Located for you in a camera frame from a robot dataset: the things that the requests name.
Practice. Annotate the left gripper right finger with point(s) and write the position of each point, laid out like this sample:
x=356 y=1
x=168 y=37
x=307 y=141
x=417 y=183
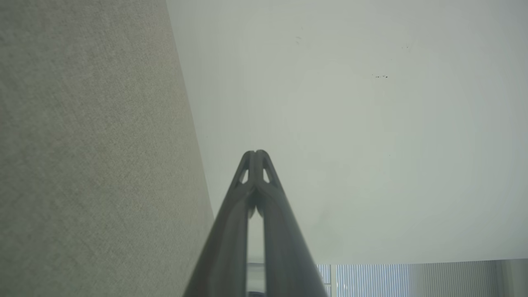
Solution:
x=284 y=255

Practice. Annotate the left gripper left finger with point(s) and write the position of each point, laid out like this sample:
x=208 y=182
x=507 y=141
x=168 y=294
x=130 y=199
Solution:
x=227 y=247

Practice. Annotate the white vertical window blinds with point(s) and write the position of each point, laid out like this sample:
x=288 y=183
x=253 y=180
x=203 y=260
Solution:
x=371 y=280

